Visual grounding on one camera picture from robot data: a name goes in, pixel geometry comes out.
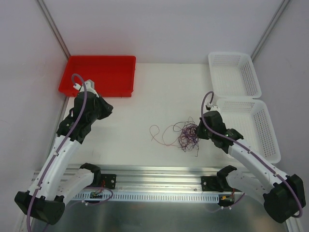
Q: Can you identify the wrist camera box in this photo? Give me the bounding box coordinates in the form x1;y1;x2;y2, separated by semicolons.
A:
73;80;97;94
205;102;221;113

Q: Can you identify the thin wire bundle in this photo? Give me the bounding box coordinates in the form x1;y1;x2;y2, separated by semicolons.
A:
173;116;201;158

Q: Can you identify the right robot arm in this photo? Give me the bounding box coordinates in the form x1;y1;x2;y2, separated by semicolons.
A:
196;111;306;223

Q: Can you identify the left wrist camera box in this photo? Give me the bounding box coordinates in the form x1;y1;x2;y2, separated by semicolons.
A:
73;80;97;94

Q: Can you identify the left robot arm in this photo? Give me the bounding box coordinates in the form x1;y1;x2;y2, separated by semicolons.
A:
14;91;113;225

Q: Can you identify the aluminium mounting rail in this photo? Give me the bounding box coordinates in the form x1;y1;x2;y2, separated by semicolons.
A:
30;165;273;194

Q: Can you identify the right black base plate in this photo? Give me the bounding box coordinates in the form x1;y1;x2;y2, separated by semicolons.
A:
200;175;241;192

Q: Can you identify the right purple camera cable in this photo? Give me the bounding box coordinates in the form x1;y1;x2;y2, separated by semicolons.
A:
201;91;304;217

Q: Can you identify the red plastic tray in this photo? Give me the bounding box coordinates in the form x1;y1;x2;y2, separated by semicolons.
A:
58;56;136;98

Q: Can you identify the white slotted cable duct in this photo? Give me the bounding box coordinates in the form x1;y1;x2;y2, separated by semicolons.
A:
73;191;219;203

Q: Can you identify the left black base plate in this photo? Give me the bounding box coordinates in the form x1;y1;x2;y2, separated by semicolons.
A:
90;174;117;189

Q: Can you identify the near white perforated basket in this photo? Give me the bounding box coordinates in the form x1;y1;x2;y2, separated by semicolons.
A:
216;98;281;164

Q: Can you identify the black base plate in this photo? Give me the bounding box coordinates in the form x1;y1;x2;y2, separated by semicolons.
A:
90;174;117;189
200;175;241;192

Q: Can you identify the far white perforated basket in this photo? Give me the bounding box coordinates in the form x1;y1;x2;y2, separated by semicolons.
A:
208;52;262;99

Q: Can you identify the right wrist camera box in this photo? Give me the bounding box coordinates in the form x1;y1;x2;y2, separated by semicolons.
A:
205;102;221;113

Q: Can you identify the white perforated basket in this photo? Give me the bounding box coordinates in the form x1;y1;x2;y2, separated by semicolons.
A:
216;98;281;164
208;52;262;99

